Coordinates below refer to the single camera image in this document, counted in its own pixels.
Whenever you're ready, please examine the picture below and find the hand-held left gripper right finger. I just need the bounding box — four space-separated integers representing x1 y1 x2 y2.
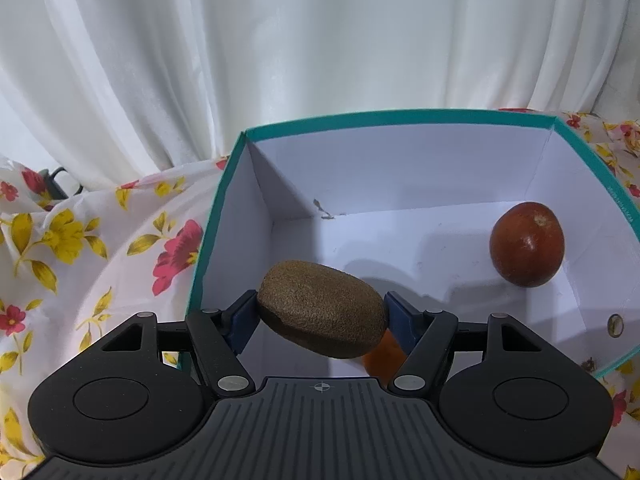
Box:
382 291 538 395

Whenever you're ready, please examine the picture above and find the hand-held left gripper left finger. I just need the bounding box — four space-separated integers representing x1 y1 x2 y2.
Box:
102 289 260 395

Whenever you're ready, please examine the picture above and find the brown kiwi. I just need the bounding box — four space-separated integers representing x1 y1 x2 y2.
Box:
256 260 387 360

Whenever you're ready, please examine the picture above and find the teal cardboard box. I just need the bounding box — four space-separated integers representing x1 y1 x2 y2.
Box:
186 109 640 378

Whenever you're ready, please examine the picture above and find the orange mandarin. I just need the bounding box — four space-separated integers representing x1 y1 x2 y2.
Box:
362 330 408 386

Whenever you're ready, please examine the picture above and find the small dark red apple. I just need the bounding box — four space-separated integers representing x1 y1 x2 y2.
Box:
489 201 566 289

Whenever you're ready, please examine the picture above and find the floral tablecloth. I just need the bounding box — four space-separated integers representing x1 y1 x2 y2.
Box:
0 107 640 480

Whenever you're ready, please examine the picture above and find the white curtain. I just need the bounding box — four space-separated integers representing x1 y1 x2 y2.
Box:
0 0 640 193

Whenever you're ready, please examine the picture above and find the black cable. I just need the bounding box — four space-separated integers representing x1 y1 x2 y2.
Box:
40 166 83 206

